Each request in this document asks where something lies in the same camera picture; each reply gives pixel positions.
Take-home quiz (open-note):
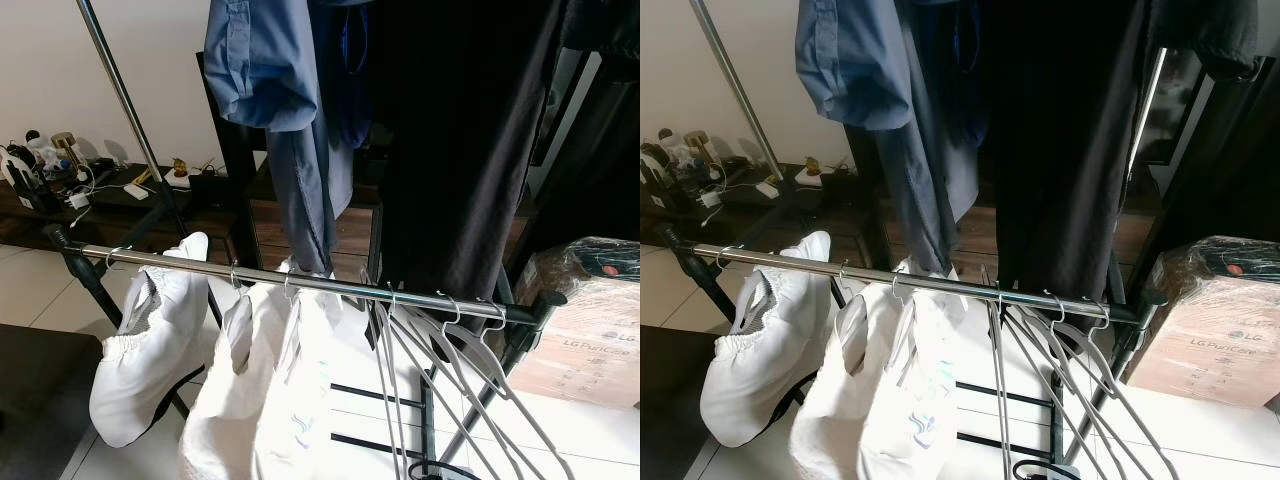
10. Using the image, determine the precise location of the silver metal pole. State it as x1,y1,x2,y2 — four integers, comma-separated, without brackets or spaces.
76,0,193,241
688,0,806,241

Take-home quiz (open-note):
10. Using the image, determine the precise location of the white waffle knit shirt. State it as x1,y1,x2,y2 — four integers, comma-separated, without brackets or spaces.
178,262,301,480
790,262,911,480

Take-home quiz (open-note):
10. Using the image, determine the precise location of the black wardrobe frame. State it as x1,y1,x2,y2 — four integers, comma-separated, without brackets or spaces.
195,50,271,271
850,125,906,269

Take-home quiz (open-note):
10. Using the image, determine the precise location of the brown wooden drawer chest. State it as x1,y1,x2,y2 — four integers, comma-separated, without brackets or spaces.
885,205,1001,281
250,195,386,283

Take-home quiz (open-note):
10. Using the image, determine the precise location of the chrome clothes rail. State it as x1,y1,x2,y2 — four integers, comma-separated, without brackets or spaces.
688,240,1146,326
78,243,546,326

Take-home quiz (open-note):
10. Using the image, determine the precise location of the white garment with grey lining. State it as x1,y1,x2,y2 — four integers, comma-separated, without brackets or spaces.
88,232,213,449
698,230,833,449

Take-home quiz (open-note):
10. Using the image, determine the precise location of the blue denim shirt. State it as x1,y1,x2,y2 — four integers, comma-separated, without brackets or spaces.
203,0,356,277
795,0,976,276

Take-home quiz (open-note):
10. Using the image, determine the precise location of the black clothes rack frame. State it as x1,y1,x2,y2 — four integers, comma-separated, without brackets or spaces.
42,222,569,480
655,220,1169,480

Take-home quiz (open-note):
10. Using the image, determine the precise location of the navy hanging garment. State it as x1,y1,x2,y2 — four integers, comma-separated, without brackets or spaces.
910,0,991,151
310,0,379,151

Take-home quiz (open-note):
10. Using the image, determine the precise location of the plastic-wrapped cardboard box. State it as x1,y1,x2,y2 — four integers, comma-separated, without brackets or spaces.
505,235,641,409
1125,235,1280,411

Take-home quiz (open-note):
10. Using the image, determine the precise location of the dark wooden sideboard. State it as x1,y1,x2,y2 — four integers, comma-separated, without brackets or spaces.
0,160,246,263
640,158,881,263

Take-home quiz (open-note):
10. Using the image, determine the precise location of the white printed t-shirt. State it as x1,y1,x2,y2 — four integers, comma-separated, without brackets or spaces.
858,262,1011,480
250,258,421,480

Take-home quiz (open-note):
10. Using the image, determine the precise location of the black hanging garment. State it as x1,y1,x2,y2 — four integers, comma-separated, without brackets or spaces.
365,0,576,306
985,0,1166,301

